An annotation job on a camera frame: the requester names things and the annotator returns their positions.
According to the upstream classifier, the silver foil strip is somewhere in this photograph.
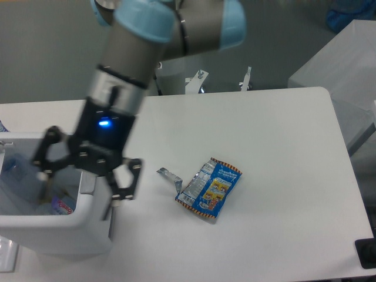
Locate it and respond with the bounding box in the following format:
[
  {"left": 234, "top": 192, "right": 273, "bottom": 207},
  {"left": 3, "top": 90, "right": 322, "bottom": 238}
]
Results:
[{"left": 156, "top": 167, "right": 183, "bottom": 194}]

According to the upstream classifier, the blue snack wrapper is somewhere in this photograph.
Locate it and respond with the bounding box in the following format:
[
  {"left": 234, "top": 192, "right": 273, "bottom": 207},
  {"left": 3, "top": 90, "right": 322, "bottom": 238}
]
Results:
[{"left": 175, "top": 157, "right": 242, "bottom": 220}]

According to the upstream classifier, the crushed clear plastic bottle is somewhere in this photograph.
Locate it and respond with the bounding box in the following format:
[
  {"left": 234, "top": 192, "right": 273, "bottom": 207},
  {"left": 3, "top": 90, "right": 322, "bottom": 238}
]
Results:
[{"left": 0, "top": 152, "right": 74, "bottom": 216}]

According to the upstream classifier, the white pedestal base frame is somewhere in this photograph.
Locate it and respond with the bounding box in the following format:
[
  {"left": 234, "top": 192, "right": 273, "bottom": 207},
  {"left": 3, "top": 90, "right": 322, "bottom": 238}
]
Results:
[{"left": 184, "top": 66, "right": 253, "bottom": 95}]

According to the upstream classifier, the blue patterned object at edge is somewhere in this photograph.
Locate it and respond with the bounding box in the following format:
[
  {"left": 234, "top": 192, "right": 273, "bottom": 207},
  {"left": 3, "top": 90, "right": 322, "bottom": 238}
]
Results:
[{"left": 0, "top": 120, "right": 9, "bottom": 132}]

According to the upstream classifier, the blue bag in background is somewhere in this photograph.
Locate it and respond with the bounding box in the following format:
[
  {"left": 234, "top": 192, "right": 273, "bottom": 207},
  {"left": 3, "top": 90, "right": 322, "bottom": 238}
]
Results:
[{"left": 325, "top": 1, "right": 375, "bottom": 33}]

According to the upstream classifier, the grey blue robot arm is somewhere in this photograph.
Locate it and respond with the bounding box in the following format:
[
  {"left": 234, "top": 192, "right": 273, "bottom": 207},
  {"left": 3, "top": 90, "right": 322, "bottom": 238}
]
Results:
[{"left": 32, "top": 1, "right": 247, "bottom": 216}]

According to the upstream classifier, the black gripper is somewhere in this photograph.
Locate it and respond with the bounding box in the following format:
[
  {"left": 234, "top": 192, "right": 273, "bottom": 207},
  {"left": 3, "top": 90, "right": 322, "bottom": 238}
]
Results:
[{"left": 31, "top": 98, "right": 145, "bottom": 221}]

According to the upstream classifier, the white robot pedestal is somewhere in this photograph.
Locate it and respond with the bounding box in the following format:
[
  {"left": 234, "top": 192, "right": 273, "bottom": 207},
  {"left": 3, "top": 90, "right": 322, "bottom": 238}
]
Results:
[{"left": 155, "top": 58, "right": 185, "bottom": 96}]

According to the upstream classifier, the white covered side table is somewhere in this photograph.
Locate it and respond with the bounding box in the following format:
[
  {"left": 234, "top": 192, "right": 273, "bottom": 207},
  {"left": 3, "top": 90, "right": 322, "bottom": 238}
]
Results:
[{"left": 288, "top": 20, "right": 375, "bottom": 155}]

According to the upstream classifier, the white trash can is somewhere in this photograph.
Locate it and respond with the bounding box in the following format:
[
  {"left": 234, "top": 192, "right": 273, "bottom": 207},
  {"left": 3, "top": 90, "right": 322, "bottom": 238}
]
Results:
[{"left": 1, "top": 132, "right": 112, "bottom": 255}]

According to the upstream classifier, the black clamp at table edge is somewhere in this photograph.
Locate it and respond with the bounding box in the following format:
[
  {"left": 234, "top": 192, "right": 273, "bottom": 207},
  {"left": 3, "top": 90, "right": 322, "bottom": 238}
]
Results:
[{"left": 355, "top": 238, "right": 375, "bottom": 269}]

